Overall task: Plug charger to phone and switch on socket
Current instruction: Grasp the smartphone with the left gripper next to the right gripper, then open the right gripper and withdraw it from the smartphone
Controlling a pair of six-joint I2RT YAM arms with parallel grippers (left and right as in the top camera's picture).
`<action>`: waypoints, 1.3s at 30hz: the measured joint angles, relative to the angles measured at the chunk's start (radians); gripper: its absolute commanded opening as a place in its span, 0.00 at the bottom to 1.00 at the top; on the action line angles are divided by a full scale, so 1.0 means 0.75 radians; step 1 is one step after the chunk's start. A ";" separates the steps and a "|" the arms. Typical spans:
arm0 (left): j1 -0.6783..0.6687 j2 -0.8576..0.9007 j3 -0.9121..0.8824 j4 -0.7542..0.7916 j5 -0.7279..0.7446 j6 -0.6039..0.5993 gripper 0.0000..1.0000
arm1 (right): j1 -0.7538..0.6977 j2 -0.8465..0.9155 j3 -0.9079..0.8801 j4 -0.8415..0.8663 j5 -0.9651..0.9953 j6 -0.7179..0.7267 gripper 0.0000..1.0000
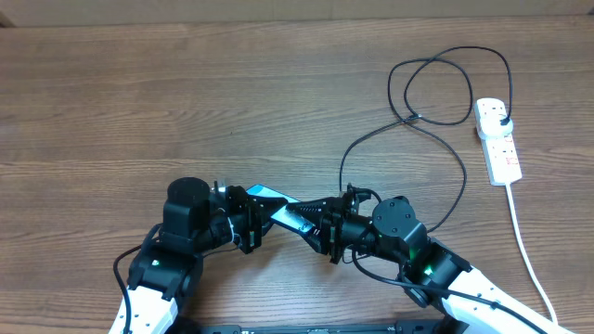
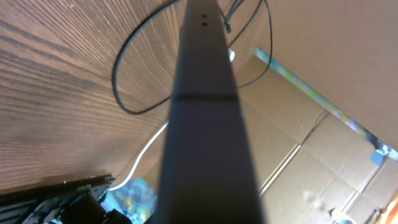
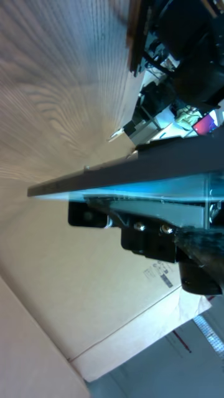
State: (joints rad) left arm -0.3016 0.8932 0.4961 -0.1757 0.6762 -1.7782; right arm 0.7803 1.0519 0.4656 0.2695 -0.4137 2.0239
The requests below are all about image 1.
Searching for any blue Galaxy smartphone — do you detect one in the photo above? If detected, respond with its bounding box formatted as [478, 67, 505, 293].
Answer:
[247, 185, 313, 236]

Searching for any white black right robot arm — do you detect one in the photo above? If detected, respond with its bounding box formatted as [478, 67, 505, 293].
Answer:
[287, 195, 565, 333]

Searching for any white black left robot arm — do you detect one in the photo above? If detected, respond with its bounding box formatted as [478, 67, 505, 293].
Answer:
[110, 177, 288, 334]

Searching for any white charger plug adapter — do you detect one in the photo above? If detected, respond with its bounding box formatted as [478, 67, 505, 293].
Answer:
[476, 114, 513, 140]

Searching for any white power strip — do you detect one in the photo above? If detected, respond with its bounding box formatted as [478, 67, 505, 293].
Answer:
[473, 97, 523, 186]

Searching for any brown cardboard backdrop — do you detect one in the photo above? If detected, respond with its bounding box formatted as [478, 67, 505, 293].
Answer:
[1, 0, 593, 27]

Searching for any white power strip cord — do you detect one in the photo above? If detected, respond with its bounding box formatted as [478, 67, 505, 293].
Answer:
[504, 183, 561, 326]

